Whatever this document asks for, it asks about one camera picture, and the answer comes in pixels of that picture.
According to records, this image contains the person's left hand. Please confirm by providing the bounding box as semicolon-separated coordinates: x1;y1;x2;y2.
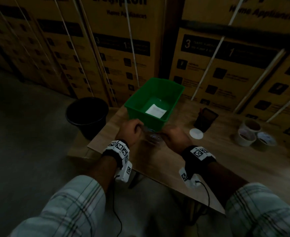
115;119;144;147

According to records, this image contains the person's right hand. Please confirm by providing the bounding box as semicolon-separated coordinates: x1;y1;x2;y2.
160;126;194;155

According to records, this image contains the clear plastic container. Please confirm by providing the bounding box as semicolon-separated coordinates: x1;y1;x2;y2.
141;126;166;146

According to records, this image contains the person's left forearm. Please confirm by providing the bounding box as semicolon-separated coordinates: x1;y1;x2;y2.
95;155;119;195

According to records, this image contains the person's right forearm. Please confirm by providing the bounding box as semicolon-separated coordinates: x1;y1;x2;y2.
204;161;250;208

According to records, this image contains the white paper sheet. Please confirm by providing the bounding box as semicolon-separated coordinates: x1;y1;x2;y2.
145;104;168;119

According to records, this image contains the white round lid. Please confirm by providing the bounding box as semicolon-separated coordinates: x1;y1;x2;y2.
189;128;204;139

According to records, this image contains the green plastic bin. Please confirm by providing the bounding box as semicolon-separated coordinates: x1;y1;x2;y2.
124;77;185;132

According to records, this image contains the black phone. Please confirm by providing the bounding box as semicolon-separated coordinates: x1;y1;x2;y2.
193;107;219;133

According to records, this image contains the black plastic bucket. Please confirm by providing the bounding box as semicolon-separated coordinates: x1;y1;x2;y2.
66;97;109;141

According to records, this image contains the stack of brown cardboard boxes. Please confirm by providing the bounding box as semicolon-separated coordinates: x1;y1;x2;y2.
0;0;290;146

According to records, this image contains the plaid left shirt sleeve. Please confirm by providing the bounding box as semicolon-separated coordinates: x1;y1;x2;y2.
9;175;107;237

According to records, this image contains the plaid shirt sleeve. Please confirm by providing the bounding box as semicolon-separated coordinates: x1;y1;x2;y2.
225;183;290;237
9;175;107;237

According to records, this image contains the plaid right shirt sleeve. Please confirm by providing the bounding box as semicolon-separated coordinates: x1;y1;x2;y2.
225;183;290;237

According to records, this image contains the left wrist camera with markers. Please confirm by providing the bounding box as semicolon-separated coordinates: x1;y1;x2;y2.
102;139;133;183

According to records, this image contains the wrist camera with markers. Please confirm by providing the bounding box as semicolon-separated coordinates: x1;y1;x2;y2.
102;139;133;183
179;145;217;188

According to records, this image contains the right wrist camera with markers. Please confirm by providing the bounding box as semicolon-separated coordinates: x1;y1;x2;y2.
179;145;217;188

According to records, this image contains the black cable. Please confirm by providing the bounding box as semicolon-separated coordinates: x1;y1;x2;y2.
112;180;124;237
195;180;211;216

